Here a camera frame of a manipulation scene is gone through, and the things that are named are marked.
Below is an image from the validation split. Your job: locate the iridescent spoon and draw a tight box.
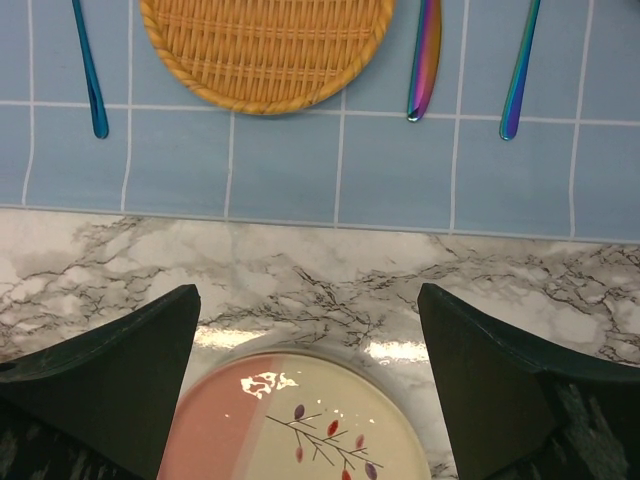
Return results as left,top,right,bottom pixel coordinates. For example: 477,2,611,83
499,0,541,141

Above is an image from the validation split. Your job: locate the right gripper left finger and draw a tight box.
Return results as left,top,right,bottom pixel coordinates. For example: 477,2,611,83
1,285,201,479

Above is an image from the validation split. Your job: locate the blue metal fork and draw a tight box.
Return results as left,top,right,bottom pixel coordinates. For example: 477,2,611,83
72,0,109,139

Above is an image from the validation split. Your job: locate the iridescent table knife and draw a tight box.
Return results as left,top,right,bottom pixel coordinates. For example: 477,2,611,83
407,0,442,122

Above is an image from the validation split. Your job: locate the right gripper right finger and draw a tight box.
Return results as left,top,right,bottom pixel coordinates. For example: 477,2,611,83
418,284,639,479

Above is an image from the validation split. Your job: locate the blue tiled placemat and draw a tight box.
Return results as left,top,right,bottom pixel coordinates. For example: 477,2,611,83
1,1,639,243

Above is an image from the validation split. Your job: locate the woven wicker trivet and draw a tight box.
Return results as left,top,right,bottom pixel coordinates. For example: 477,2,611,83
139,0,395,115

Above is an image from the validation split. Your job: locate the pink and cream plate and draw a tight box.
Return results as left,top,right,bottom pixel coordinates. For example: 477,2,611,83
157,350,431,480

